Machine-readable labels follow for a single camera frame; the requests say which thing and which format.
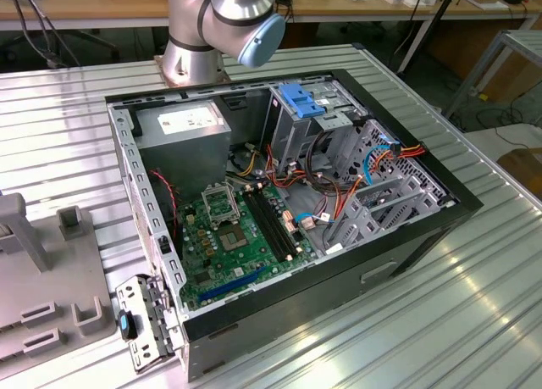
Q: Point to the metal disk bay cage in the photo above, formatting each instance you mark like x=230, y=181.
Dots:
x=368, y=226

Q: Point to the wooden desk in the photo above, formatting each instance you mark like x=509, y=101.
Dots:
x=110, y=9

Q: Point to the black RAM slot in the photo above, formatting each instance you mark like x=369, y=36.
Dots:
x=263, y=226
x=279, y=226
x=274, y=226
x=268, y=226

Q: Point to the blue plastic drive latch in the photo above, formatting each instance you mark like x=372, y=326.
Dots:
x=296, y=98

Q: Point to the grey power supply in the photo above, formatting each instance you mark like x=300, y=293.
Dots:
x=182, y=160

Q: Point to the black open PC case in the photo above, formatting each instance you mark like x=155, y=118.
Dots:
x=296, y=304

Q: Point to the CPU socket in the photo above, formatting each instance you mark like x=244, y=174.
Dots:
x=232, y=239

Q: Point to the brown cardboard box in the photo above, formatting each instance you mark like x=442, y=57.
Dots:
x=525, y=168

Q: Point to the blue expansion slot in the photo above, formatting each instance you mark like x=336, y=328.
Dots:
x=233, y=285

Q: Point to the grey parts rack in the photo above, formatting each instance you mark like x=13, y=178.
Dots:
x=59, y=270

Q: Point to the black slanted pole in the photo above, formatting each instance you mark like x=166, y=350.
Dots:
x=427, y=29

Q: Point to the black clip blue tab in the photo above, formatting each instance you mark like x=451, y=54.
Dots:
x=124, y=324

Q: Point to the black case fan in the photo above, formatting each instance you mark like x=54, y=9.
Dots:
x=177, y=228

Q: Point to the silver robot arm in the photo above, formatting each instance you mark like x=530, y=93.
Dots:
x=224, y=12

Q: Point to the green motherboard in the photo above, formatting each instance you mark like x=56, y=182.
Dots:
x=211, y=253

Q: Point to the hinged metal card bracket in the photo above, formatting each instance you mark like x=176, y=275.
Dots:
x=139, y=351

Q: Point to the grey metal drive cage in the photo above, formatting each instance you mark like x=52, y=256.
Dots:
x=292, y=135

